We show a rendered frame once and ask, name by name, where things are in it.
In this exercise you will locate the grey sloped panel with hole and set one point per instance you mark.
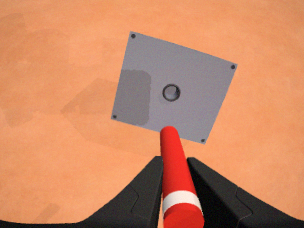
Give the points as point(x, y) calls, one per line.
point(165, 84)

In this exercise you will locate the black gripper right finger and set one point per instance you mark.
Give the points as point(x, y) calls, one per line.
point(226, 205)

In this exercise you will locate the red peg with white band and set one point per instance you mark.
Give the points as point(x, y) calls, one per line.
point(181, 208)

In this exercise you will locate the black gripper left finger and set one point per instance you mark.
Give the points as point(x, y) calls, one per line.
point(136, 206)

